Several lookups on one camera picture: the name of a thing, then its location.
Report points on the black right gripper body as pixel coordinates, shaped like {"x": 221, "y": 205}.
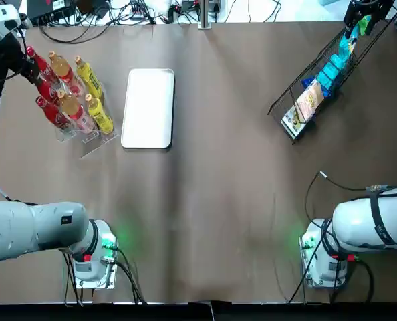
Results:
{"x": 369, "y": 5}

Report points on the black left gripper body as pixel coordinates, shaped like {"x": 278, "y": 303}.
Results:
{"x": 4, "y": 57}

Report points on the red cola bottle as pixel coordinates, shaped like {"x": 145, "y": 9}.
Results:
{"x": 29, "y": 51}
{"x": 55, "y": 115}
{"x": 53, "y": 91}

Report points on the teal chips bag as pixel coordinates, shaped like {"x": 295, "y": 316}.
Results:
{"x": 347, "y": 43}

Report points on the white rectangular tray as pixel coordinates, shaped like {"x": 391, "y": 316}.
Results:
{"x": 148, "y": 110}

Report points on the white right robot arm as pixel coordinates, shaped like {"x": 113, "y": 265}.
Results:
{"x": 359, "y": 220}

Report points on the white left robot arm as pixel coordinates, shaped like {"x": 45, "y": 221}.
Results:
{"x": 51, "y": 224}

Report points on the clear acrylic bottle shelf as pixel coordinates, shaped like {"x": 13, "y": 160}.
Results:
{"x": 96, "y": 147}

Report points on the green snack packet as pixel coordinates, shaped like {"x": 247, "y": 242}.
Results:
{"x": 363, "y": 25}

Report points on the orange tea bottle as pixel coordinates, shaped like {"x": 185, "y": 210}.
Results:
{"x": 63, "y": 70}
{"x": 75, "y": 110}

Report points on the teal snack packet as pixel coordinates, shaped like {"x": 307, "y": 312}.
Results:
{"x": 332, "y": 70}

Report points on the yellow drink bottle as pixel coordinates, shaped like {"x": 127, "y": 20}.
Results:
{"x": 88, "y": 77}
{"x": 100, "y": 115}

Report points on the black box device red logo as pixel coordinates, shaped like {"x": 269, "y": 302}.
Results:
{"x": 48, "y": 6}

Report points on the long blue biscuit packet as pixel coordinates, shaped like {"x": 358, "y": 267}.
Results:
{"x": 308, "y": 82}

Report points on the black power adapter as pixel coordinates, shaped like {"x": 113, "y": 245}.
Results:
{"x": 91, "y": 6}

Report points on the beige snack box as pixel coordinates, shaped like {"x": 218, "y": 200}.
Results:
{"x": 310, "y": 98}

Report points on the white snack packet yellow picture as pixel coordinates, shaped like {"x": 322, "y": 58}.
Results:
{"x": 297, "y": 122}

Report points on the power strip with plugs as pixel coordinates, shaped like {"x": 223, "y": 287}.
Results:
{"x": 140, "y": 8}

